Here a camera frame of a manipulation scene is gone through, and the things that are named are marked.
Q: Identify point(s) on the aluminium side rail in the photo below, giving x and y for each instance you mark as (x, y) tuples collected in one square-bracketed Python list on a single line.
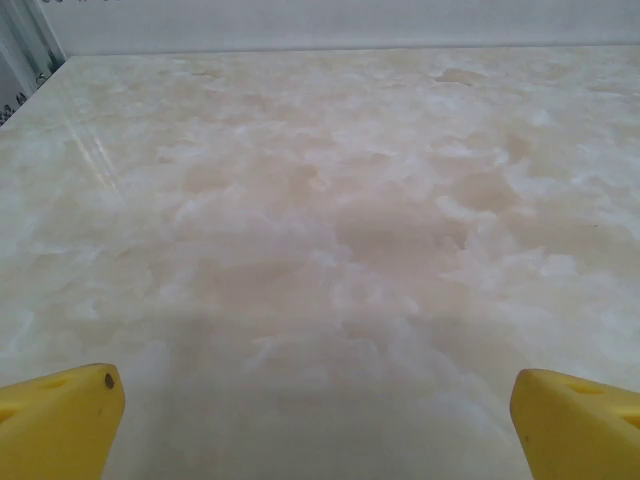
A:
[(20, 65)]

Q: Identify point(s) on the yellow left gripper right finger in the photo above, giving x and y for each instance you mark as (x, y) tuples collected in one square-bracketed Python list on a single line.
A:
[(585, 435)]

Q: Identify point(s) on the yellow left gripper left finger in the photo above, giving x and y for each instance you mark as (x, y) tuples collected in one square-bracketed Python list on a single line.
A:
[(55, 430)]

